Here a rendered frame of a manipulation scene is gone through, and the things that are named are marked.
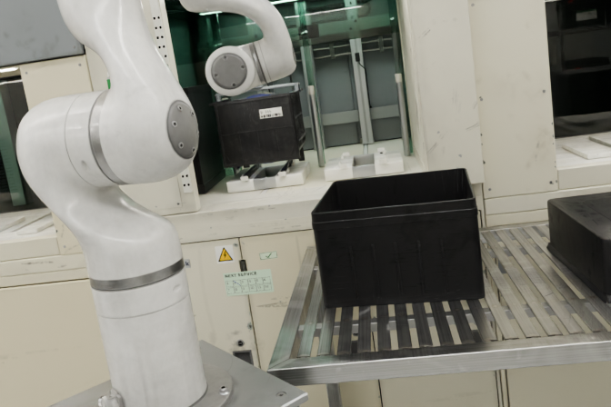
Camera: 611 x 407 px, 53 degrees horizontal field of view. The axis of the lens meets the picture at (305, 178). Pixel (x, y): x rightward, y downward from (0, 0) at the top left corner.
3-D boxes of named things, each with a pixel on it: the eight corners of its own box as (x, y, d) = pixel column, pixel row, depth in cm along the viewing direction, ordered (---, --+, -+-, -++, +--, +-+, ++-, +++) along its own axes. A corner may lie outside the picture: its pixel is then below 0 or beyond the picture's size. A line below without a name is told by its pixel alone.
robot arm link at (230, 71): (255, 41, 116) (207, 56, 117) (250, 37, 103) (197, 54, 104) (268, 84, 118) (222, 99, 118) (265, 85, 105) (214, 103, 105)
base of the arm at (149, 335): (125, 467, 71) (93, 315, 67) (70, 411, 85) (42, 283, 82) (261, 395, 82) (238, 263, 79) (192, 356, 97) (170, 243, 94)
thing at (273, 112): (220, 183, 169) (200, 67, 164) (235, 170, 189) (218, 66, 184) (308, 172, 166) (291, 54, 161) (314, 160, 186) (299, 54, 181)
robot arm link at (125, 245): (152, 290, 73) (112, 87, 69) (28, 292, 79) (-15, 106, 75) (201, 256, 84) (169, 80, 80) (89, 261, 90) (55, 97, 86)
